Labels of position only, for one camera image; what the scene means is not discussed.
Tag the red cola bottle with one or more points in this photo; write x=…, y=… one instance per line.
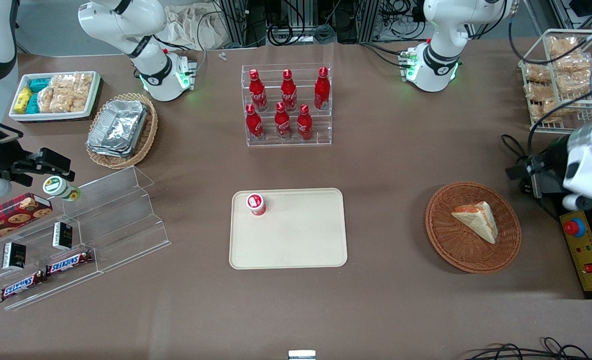
x=258, y=92
x=322, y=90
x=288, y=92
x=254, y=125
x=282, y=122
x=304, y=125

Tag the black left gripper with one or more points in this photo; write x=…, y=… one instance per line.
x=554, y=161

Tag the teal snack pack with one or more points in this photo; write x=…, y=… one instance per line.
x=39, y=85
x=33, y=104

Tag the clear acrylic bottle rack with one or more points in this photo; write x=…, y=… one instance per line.
x=321, y=127

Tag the beige cloth bag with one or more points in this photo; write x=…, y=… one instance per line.
x=190, y=27

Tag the red tartan cookie box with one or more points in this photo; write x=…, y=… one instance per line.
x=10, y=215

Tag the small black box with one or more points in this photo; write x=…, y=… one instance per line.
x=62, y=236
x=13, y=256

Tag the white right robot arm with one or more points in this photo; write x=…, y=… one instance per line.
x=159, y=75

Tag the Snickers chocolate bar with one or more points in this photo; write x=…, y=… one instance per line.
x=69, y=263
x=23, y=286

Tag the light oval wicker basket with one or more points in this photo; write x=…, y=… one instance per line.
x=148, y=137

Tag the yellow emergency stop control box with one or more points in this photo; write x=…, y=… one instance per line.
x=588, y=255

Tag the clear acrylic stepped shelf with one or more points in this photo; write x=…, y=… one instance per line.
x=120, y=220

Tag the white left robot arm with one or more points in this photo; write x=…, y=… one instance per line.
x=436, y=60

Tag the clear rice cracker pack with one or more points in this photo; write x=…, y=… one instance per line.
x=47, y=100
x=70, y=101
x=63, y=81
x=83, y=82

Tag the green sunflower yogurt cup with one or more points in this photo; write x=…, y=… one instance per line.
x=58, y=187

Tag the yellow snack pack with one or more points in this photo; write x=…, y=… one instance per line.
x=23, y=100

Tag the red yogurt cup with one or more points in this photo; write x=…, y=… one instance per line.
x=256, y=204

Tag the brown round wicker basket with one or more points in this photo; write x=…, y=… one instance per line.
x=451, y=245

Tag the stacked aluminium foil trays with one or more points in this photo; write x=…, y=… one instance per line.
x=118, y=127

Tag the small white edge device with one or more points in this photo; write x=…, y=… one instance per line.
x=302, y=355

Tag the wrapped triangle sandwich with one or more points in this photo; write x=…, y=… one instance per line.
x=476, y=220

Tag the white rectangular snack tray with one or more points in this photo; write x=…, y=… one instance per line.
x=94, y=95

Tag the clear bagged pastry pack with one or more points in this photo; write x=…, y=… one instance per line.
x=537, y=73
x=562, y=46
x=541, y=92
x=576, y=84
x=573, y=64

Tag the beige plastic serving tray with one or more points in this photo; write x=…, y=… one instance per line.
x=296, y=235

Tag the aluminium frame rack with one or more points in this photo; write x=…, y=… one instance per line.
x=238, y=22

